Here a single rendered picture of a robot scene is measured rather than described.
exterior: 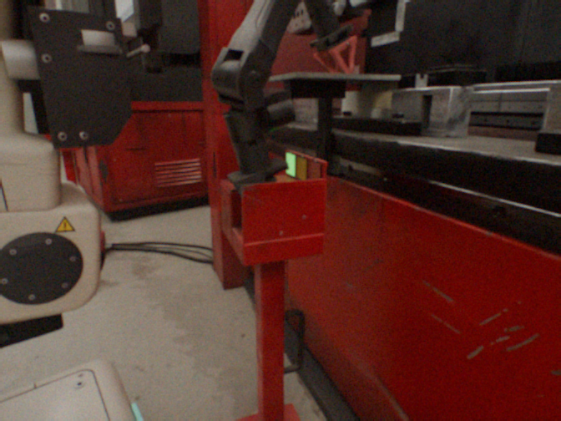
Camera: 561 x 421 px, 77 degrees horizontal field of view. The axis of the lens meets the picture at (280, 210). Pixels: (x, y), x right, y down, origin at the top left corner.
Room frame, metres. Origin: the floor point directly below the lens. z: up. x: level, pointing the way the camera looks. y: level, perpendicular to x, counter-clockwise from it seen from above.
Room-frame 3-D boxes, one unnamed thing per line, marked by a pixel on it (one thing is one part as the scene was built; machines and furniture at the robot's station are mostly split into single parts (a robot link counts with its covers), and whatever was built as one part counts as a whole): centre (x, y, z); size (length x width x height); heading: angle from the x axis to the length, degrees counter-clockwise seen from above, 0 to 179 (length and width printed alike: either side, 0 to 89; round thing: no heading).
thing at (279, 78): (0.89, -0.12, 1.00); 0.26 x 0.18 x 0.01; 112
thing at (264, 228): (0.69, 0.02, 0.75); 0.20 x 0.16 x 0.18; 20
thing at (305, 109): (1.45, -0.05, 0.92); 0.50 x 0.06 x 0.10; 22
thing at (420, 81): (0.91, -0.27, 0.98); 0.20 x 0.03 x 0.03; 22
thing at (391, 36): (0.94, -0.26, 1.13); 0.10 x 0.02 x 0.10; 22
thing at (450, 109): (0.89, -0.28, 0.92); 0.39 x 0.06 x 0.10; 22
